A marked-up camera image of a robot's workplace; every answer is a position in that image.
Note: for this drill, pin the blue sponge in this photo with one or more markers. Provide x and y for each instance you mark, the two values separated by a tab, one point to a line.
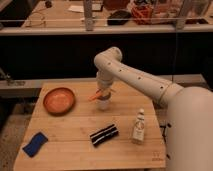
35	144

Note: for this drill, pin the wooden board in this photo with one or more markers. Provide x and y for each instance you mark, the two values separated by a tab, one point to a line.
69	147

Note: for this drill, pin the black white striped cloth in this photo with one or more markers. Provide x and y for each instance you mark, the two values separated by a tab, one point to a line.
103	135

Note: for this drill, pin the black object on bench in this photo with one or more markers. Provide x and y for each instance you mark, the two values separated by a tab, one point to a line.
119	17

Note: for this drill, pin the orange basket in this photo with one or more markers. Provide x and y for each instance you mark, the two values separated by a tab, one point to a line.
141	15

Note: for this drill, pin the translucent plastic cup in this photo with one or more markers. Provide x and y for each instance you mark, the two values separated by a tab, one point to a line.
103	104

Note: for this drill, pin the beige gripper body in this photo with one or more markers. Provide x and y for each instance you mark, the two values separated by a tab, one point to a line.
104	94

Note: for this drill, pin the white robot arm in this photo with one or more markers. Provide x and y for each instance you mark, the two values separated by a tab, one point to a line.
189	135

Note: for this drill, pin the small clear bottle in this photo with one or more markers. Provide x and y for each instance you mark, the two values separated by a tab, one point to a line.
139	128

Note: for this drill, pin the white paper sheet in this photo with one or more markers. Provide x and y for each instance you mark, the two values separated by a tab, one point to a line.
76	8

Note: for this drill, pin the orange carrot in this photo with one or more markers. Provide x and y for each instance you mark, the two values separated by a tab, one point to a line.
94	96

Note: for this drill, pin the metal post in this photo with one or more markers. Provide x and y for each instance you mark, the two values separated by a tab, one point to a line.
88	14

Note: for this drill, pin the orange ceramic bowl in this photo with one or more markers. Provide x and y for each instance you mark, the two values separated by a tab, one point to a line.
59	101

